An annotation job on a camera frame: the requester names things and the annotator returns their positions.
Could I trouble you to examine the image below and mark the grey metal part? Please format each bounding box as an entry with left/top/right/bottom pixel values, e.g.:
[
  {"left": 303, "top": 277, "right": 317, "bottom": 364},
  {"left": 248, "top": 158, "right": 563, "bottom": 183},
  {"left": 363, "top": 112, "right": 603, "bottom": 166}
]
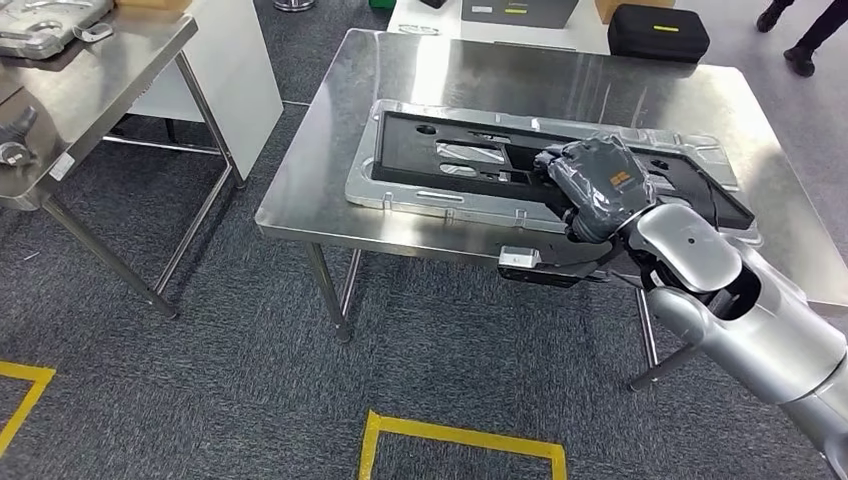
[{"left": 0, "top": 105, "right": 40, "bottom": 168}]

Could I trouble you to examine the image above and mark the pale wrist camera on bracket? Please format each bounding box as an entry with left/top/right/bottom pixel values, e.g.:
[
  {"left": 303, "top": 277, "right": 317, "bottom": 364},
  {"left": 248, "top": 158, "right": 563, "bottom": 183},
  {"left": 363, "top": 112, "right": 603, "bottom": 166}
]
[{"left": 496, "top": 239, "right": 625, "bottom": 290}]

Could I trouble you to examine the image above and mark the grey laptop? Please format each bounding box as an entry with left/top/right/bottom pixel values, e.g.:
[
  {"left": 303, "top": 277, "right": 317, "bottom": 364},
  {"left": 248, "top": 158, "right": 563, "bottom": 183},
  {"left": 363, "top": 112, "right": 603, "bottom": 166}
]
[{"left": 461, "top": 0, "right": 581, "bottom": 30}]

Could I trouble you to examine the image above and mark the person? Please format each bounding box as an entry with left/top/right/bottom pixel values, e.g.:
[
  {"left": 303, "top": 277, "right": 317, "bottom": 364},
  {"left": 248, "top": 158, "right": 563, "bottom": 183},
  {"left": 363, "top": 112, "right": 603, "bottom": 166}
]
[{"left": 756, "top": 0, "right": 848, "bottom": 78}]

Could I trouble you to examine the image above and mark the stainless steel workbench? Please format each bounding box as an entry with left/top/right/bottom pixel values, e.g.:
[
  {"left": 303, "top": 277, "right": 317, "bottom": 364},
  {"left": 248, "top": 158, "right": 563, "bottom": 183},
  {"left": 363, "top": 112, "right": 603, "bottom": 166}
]
[{"left": 254, "top": 27, "right": 848, "bottom": 393}]

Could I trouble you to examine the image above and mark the large stamped metal panel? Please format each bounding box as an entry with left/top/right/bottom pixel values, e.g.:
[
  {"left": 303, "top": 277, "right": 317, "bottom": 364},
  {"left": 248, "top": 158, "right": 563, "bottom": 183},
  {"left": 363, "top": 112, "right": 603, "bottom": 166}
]
[{"left": 344, "top": 97, "right": 763, "bottom": 248}]

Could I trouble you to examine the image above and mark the black zip case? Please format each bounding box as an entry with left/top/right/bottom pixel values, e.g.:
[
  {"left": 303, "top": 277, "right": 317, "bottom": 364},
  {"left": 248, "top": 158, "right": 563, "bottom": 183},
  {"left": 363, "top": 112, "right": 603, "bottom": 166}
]
[{"left": 607, "top": 4, "right": 711, "bottom": 64}]

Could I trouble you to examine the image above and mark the stainless steel table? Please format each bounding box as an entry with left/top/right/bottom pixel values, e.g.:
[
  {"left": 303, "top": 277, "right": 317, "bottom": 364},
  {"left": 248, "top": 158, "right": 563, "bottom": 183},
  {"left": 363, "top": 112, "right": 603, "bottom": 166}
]
[{"left": 0, "top": 0, "right": 246, "bottom": 321}]

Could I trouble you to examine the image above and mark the black plastic plate frame part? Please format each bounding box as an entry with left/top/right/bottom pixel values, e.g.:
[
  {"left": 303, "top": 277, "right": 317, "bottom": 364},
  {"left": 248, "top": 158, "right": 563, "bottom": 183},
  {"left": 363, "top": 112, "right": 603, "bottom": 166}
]
[{"left": 370, "top": 110, "right": 757, "bottom": 232}]

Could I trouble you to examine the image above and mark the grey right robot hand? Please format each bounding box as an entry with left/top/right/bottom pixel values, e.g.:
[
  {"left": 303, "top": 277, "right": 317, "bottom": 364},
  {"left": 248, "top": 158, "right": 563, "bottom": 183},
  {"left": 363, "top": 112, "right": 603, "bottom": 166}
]
[{"left": 533, "top": 134, "right": 657, "bottom": 244}]

